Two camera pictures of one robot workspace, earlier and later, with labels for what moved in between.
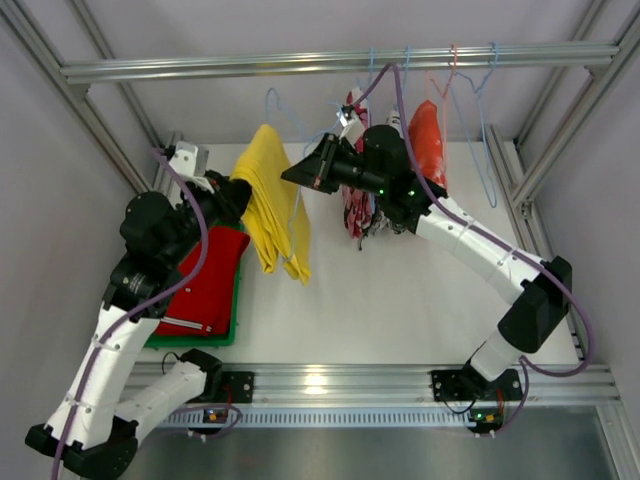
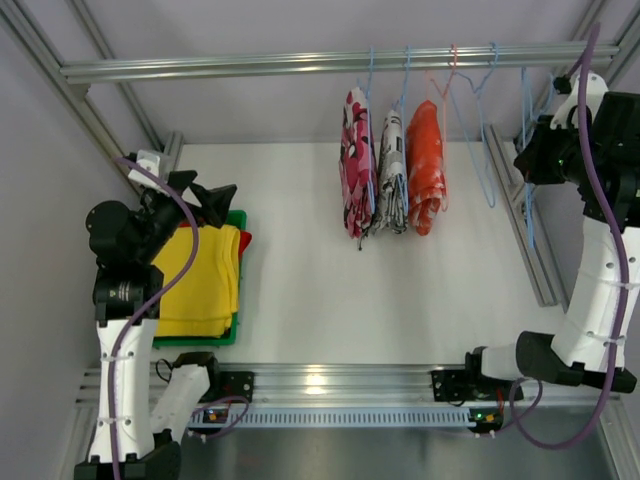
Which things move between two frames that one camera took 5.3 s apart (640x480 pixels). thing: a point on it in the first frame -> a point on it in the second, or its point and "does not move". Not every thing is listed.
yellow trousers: x=276 y=215 -> x=202 y=302
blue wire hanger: x=309 y=147 -> x=527 y=114
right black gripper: x=325 y=163 -> x=532 y=156
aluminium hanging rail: x=337 y=62 does not move
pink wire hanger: x=444 y=99 does not move
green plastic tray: x=209 y=340 does not move
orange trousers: x=425 y=143 does not move
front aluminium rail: x=346 y=382 does not move
